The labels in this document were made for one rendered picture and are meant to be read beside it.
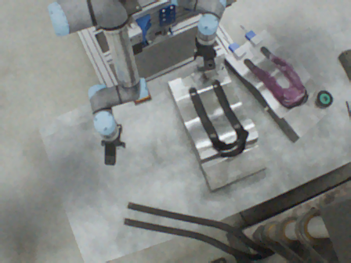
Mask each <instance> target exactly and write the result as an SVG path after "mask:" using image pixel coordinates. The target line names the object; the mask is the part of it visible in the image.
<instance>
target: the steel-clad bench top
mask: <svg viewBox="0 0 351 263"><path fill-rule="evenodd" d="M274 40H275V41H276V42H277V43H278V44H279V45H280V46H281V47H282V48H283V49H286V50H287V51H289V52H290V53H292V54H293V56H295V57H296V58H297V59H298V60H299V62H301V64H302V65H303V66H304V67H305V69H306V71H307V73H308V74H309V75H310V77H311V78H312V79H313V81H315V83H316V84H317V85H323V86H324V87H325V88H326V89H327V91H328V92H329V93H331V95H332V97H334V99H335V100H336V101H337V105H335V107H333V109H331V110H330V111H329V113H327V114H326V115H325V116H324V117H323V118H321V119H320V121H318V122H317V123H316V124H315V125H314V126H312V128H311V129H310V130H308V131H307V132H306V133H305V134H304V135H303V136H302V137H301V138H300V139H298V141H297V142H295V143H293V142H292V141H291V140H290V139H289V137H288V135H286V133H285V132H284V131H283V130H282V128H280V126H278V123H277V122H276V121H275V120H274V119H273V118H272V117H271V116H270V114H269V113H268V112H267V111H265V110H264V109H265V108H264V107H263V106H262V105H261V104H260V102H259V101H258V100H257V99H256V98H255V97H254V96H253V95H252V93H251V92H250V91H249V90H248V89H247V87H246V86H244V84H242V81H240V79H239V78H237V76H236V75H235V74H234V73H233V72H232V70H231V69H230V68H229V67H228V66H227V65H226V64H225V63H224V59H225V58H226V56H228V55H229V54H226V55H224V56H220V57H217V58H215V65H216V66H217V65H219V64H222V63H223V65H224V67H225V69H226V71H227V73H228V75H229V77H230V80H231V82H232V83H233V87H234V89H235V90H236V93H237V95H238V97H239V100H240V101H241V105H242V106H243V107H244V110H246V113H247V114H248V116H249V117H250V118H251V121H252V122H253V124H254V126H255V129H256V130H257V133H258V135H259V138H258V140H257V144H258V146H259V149H260V151H261V154H262V157H263V159H264V161H265V163H266V166H267V168H266V169H265V170H264V171H260V172H259V173H258V174H253V175H251V176H249V177H247V178H245V179H241V180H240V181H238V182H234V183H232V184H230V185H228V186H225V187H223V188H220V189H217V190H216V191H212V192H210V190H209V188H208V184H207V183H206V180H205V179H204V175H203V173H202V171H201V168H200V166H199V163H198V161H197V158H196V156H195V154H194V150H193V148H192V146H191V143H189V144H186V142H187V141H189V138H188V136H187V134H186V130H185V129H184V127H183V123H182V121H181V120H180V116H179V114H178V111H177V109H176V107H175V104H174V102H173V100H172V97H171V95H170V92H169V90H168V82H170V81H174V80H175V79H178V78H185V77H187V76H190V74H194V73H196V72H198V71H199V69H198V65H193V66H192V67H187V68H186V69H182V70H179V71H176V72H174V73H172V74H168V75H165V76H162V77H160V78H158V79H157V78H156V79H154V80H152V81H148V82H146V84H147V87H148V89H149V93H150V95H151V98H152V100H151V101H146V102H145V103H140V104H139V105H137V106H136V105H135V103H134V102H133V101H132V102H128V103H125V104H121V105H118V106H114V107H112V110H113V114H114V119H115V120H116V122H117V124H121V125H122V127H123V133H121V138H122V136H123V135H124V136H125V149H124V150H123V153H122V157H116V160H117V163H116V164H115V165H105V164H104V151H105V148H104V147H102V146H101V145H100V143H101V140H103V138H101V136H100V134H99V133H98V131H97V130H96V129H95V128H94V118H93V115H92V108H91V104H87V105H86V106H82V107H80V108H78V109H76V110H72V111H71V112H67V113H66V114H63V115H60V116H58V117H55V118H53V119H52V120H48V121H46V122H42V123H41V124H39V128H40V132H41V135H42V139H43V143H44V146H45V150H46V152H47V156H48V158H49V163H50V164H51V169H52V172H53V175H54V178H55V182H56V184H57V188H58V190H59V193H60V197H61V199H62V201H63V206H64V208H65V211H66V214H67V217H68V220H69V222H70V224H71V228H72V231H73V233H74V237H75V239H76V241H77V243H78V248H79V250H80V251H81V255H82V258H83V260H84V262H85V263H104V262H107V261H110V260H113V259H116V258H119V257H122V256H125V255H127V254H131V253H134V252H137V251H138V250H142V249H145V248H147V247H152V246H153V245H157V244H159V243H162V242H165V241H167V240H170V239H172V238H176V237H177V235H171V234H168V233H165V232H157V231H154V230H147V229H141V228H136V227H132V226H129V225H122V219H123V218H128V219H132V220H137V221H141V222H148V223H152V224H156V225H164V226H168V227H173V228H177V229H185V230H189V231H194V230H196V229H200V228H201V227H205V226H206V225H198V224H195V223H189V222H182V221H180V220H174V219H171V218H163V217H161V216H158V215H153V214H148V213H143V212H139V211H134V210H130V209H127V208H125V204H126V202H130V203H134V204H141V205H143V206H147V207H154V208H157V209H163V210H166V211H173V212H176V213H179V214H187V215H193V216H195V217H198V218H199V217H201V218H206V219H207V218H209V219H211V220H216V221H219V220H223V219H224V218H227V217H229V216H231V215H232V214H236V213H238V212H241V211H243V210H245V209H248V208H250V207H253V206H255V205H257V204H260V203H262V202H264V201H266V200H269V199H271V198H273V197H275V196H278V195H280V194H282V193H285V192H287V191H289V190H290V189H294V188H295V187H297V186H300V185H302V184H303V183H307V182H308V181H310V180H313V179H315V178H318V177H319V176H321V175H324V174H326V173H327V172H329V171H332V170H334V169H336V168H339V167H341V166H342V165H345V164H347V163H349V162H350V161H351V119H350V116H349V112H348V108H347V105H346V101H348V104H349V109H350V112H351V82H350V80H349V78H348V77H347V74H346V72H345V71H344V69H343V67H342V65H341V64H340V61H339V59H338V57H339V55H340V54H341V53H342V52H344V51H345V50H348V49H351V15H349V16H344V17H342V18H340V19H339V18H338V19H337V20H332V21H329V22H326V23H322V24H320V25H316V26H315V27H310V28H307V29H305V30H302V31H297V32H296V33H293V34H287V35H285V36H283V37H279V38H275V39H274Z"/></svg>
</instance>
